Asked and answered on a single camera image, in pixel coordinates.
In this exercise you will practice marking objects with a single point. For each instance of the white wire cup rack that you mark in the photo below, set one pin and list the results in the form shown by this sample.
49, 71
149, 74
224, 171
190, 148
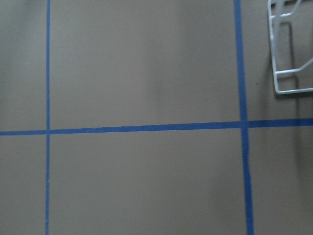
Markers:
290, 30

